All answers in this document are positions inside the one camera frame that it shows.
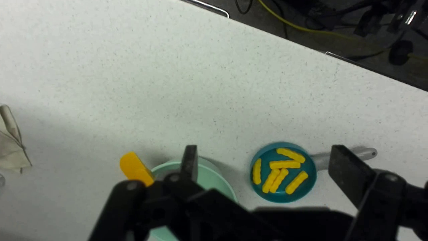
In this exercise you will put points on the mint green bowl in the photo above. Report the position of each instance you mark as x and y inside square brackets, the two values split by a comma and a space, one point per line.
[214, 179]

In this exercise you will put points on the yellow toy fry piece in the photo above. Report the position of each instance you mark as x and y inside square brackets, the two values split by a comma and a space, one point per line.
[285, 165]
[269, 183]
[257, 172]
[290, 156]
[279, 180]
[297, 183]

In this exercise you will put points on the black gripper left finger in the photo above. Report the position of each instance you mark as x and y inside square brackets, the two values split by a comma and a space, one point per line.
[134, 210]

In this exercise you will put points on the wooden spatula with yellow head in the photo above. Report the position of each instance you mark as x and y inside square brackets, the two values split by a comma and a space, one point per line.
[135, 169]

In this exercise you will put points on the beige cloth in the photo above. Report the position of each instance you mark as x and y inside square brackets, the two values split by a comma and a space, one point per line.
[10, 152]

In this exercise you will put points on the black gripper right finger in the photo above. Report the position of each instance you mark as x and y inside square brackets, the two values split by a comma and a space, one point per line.
[382, 206]

